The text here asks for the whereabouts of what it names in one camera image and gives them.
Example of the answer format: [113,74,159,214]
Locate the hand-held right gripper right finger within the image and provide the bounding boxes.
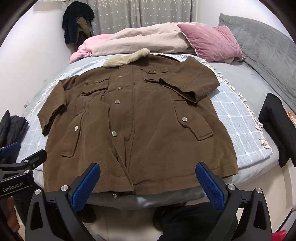
[195,162,272,241]

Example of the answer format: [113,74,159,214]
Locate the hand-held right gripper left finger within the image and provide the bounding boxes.
[25,163,101,241]

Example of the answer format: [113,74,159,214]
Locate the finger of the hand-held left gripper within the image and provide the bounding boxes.
[0,142,21,160]
[14,149,48,172]

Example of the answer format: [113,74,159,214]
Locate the brown coat with fur collar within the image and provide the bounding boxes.
[38,48,238,194]

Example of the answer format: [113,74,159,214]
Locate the person's left hand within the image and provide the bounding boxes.
[0,196,20,234]

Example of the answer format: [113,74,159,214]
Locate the dark grey quilted garment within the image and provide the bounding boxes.
[0,110,29,163]

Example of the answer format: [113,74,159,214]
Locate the person's dark trousers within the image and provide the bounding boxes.
[151,202,238,241]

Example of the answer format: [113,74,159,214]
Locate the light blue plaid tasselled blanket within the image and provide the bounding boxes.
[17,53,273,173]

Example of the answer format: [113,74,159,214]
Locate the black garment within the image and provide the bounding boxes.
[258,93,296,168]

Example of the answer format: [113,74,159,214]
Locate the pink fleece blanket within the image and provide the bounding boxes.
[69,34,114,63]

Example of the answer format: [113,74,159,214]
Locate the bed with grey sheet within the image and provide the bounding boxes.
[5,52,296,232]

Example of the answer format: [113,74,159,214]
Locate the black hanging jacket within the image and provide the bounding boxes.
[61,1,95,45]

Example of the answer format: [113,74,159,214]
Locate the olive hanging garment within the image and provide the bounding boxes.
[76,17,93,50]

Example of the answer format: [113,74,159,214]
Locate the pink velvet pillow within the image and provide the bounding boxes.
[177,23,246,62]

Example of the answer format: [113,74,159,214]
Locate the grey quilted headboard cushion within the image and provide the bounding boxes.
[217,13,296,112]

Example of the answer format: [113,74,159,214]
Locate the beige duvet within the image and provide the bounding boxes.
[91,23,197,57]

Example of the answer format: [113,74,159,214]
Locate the grey star-print curtain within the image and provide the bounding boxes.
[89,0,192,36]

